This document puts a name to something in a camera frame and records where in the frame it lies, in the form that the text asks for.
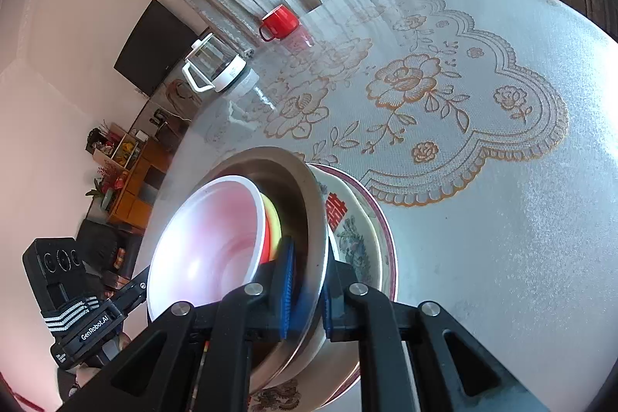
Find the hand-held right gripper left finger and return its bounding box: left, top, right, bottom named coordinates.
left=63, top=236, right=297, bottom=412

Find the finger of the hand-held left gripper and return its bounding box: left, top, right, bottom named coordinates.
left=104, top=267, right=151, bottom=311

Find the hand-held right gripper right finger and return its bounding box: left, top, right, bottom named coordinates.
left=323, top=260, right=537, bottom=412

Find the yellow bowl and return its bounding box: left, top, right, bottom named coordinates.
left=258, top=192, right=283, bottom=261

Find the stainless steel bowl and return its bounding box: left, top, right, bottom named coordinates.
left=193, top=146, right=331, bottom=398

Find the white plate with red mark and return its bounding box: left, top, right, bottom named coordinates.
left=248, top=164, right=387, bottom=412

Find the large pink rimmed floral plate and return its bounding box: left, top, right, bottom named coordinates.
left=316, top=164, right=399, bottom=398

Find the red plastic bowl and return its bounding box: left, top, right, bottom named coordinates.
left=146, top=175, right=271, bottom=323

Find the black armchair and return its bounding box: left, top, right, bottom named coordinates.
left=77, top=219, right=141, bottom=282

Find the orange wooden cabinet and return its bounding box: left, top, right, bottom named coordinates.
left=87, top=122, right=175, bottom=234

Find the white glass electric kettle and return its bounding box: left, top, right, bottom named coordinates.
left=182, top=32, right=247, bottom=93

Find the black flat television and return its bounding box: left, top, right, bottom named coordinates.
left=114, top=0, right=209, bottom=97

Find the red mug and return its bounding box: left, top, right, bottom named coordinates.
left=258, top=5, right=300, bottom=42

